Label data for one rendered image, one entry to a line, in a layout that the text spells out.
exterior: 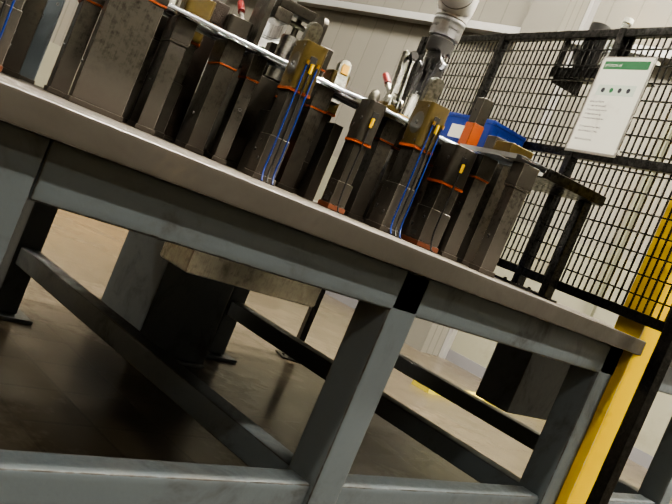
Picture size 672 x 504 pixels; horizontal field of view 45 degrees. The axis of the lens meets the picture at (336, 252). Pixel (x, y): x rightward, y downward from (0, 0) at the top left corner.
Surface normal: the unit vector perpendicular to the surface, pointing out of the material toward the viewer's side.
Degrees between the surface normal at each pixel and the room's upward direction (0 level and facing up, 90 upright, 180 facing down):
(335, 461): 90
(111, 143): 90
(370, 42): 90
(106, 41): 90
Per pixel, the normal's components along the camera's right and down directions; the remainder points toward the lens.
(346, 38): -0.66, -0.24
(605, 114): -0.84, -0.33
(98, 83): 0.39, 0.22
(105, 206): 0.64, 0.31
